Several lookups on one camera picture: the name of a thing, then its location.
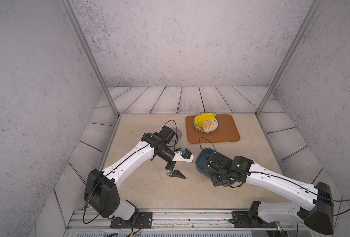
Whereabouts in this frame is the left aluminium frame post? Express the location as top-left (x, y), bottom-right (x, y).
top-left (59, 0), bottom-right (120, 117)

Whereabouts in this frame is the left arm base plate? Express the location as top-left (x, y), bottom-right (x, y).
top-left (110, 211), bottom-right (153, 229)

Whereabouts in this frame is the yellow banana bunch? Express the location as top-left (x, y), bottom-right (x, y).
top-left (195, 113), bottom-right (216, 126)

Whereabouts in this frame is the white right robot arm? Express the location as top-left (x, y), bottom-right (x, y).
top-left (206, 152), bottom-right (334, 235)

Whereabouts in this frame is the lilac ceramic bowl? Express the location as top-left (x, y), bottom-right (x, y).
top-left (172, 128), bottom-right (182, 142)

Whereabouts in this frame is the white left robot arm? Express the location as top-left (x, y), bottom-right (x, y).
top-left (84, 126), bottom-right (194, 224)

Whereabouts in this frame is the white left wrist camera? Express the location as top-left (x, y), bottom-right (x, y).
top-left (173, 148), bottom-right (194, 163)

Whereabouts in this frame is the brown rectangular mat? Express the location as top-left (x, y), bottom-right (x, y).
top-left (185, 114), bottom-right (241, 144)

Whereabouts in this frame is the aluminium front rail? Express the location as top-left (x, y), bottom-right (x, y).
top-left (63, 208), bottom-right (324, 237)

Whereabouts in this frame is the teal plastic storage box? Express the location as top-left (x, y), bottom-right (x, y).
top-left (196, 148), bottom-right (233, 181)

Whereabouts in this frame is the patterned plate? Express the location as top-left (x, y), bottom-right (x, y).
top-left (193, 118), bottom-right (219, 133)

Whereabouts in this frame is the aluminium frame post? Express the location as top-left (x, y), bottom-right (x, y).
top-left (59, 0), bottom-right (120, 117)
top-left (255, 0), bottom-right (323, 118)

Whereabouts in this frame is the right aluminium frame post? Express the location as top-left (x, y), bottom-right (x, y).
top-left (255, 0), bottom-right (323, 118)

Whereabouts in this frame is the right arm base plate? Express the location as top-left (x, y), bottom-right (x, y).
top-left (229, 211), bottom-right (276, 228)

